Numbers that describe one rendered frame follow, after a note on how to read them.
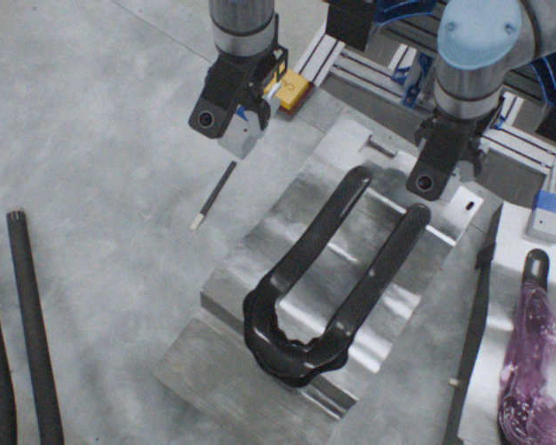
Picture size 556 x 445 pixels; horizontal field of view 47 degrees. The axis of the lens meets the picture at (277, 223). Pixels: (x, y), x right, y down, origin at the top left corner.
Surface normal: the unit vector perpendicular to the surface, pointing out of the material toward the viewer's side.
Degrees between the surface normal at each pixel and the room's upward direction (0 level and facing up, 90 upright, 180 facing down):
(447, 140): 41
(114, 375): 0
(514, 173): 0
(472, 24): 11
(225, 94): 33
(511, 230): 0
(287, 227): 16
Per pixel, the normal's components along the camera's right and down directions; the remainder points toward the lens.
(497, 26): -0.18, -0.33
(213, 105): -0.26, 0.15
